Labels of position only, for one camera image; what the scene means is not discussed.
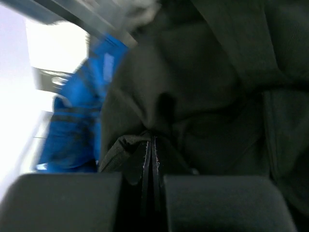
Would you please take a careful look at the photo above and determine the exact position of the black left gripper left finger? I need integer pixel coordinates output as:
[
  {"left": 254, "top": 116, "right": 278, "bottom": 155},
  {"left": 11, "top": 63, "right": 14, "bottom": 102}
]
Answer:
[{"left": 0, "top": 143, "right": 150, "bottom": 232}]

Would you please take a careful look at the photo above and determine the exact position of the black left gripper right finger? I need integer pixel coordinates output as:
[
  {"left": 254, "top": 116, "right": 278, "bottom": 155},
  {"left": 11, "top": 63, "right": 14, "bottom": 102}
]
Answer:
[{"left": 151, "top": 137, "right": 296, "bottom": 232}]

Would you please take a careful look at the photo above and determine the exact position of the blue plaid shirt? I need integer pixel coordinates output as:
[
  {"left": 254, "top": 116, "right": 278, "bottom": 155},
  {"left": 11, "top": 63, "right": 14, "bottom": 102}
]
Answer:
[{"left": 34, "top": 35, "right": 128, "bottom": 173}]

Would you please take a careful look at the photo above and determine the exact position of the black shirt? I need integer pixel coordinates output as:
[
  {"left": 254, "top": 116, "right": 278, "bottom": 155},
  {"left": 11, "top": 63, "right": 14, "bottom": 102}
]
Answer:
[{"left": 98, "top": 0, "right": 309, "bottom": 218}]

